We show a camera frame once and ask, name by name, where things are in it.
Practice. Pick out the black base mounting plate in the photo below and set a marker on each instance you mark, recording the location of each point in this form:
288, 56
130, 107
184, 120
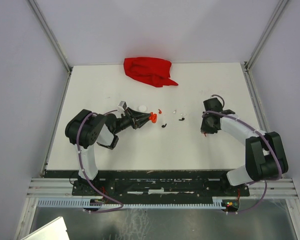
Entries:
159, 187

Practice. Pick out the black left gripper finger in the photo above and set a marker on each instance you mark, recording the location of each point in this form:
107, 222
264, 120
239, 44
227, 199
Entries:
137, 114
140, 122

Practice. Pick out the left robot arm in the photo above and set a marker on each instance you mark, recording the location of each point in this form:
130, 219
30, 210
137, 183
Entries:
87, 129

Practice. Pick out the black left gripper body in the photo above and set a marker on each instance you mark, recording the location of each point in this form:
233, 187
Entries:
129, 119

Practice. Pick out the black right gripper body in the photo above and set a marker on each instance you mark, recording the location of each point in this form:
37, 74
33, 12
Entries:
205, 126

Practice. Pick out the white round charging case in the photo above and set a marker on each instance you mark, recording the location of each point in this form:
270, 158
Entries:
142, 108

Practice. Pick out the orange round charging case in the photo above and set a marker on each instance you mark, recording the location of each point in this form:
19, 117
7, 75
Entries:
153, 117

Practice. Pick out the red crumpled cloth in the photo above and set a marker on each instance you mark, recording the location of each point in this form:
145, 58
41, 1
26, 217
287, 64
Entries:
149, 70

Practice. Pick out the left aluminium corner post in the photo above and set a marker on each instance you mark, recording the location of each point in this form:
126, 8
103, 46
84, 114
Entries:
49, 33

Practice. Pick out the metal sheet plate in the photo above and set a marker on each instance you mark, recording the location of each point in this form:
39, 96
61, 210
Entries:
54, 230

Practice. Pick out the aluminium frame rail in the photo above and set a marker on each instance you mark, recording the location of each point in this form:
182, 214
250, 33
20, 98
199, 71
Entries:
62, 188

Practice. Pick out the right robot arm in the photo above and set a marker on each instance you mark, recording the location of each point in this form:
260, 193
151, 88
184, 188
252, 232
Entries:
265, 157

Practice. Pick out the right aluminium corner post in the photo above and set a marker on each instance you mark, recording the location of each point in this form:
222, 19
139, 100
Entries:
269, 28

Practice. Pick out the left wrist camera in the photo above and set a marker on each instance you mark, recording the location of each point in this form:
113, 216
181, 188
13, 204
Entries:
122, 106

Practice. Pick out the aluminium corner post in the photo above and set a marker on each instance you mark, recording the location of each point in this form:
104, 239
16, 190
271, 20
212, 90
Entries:
269, 28
49, 33

